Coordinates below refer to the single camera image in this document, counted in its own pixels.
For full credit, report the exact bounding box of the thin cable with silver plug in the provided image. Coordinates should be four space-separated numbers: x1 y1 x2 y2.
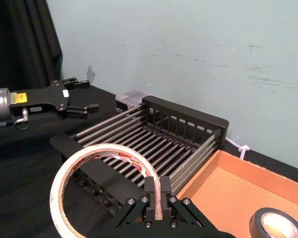
0 109 30 131

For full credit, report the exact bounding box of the roll of silver tape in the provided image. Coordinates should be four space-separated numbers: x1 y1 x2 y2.
249 207 298 238

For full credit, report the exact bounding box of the white cord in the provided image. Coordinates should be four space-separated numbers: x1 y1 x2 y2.
224 137 251 161

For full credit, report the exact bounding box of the clear plastic case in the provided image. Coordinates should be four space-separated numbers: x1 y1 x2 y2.
115 89 150 114

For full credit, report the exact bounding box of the black table cloth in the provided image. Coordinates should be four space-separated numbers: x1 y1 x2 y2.
0 84 298 238

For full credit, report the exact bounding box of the black curtain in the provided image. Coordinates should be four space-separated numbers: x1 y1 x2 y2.
0 0 64 91

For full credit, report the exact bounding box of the plain pale wall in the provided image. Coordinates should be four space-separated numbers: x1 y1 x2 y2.
46 0 298 172

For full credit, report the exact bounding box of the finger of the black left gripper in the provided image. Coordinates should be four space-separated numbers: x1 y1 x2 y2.
64 103 100 120
61 77 90 90

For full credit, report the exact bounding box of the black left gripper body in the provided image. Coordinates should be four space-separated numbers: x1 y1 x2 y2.
9 79 71 117

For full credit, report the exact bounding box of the shallow brown cardboard tray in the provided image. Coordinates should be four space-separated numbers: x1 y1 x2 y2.
176 149 298 238

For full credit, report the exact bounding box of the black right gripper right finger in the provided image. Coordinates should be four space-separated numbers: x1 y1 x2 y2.
160 176 207 229

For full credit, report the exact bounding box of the roll of white tape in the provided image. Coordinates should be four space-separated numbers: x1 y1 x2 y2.
49 143 164 238

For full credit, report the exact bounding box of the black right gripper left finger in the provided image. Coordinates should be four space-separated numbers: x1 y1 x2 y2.
115 176 156 229

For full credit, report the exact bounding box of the black rack with steel bars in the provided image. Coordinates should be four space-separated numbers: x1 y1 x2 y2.
49 95 229 216

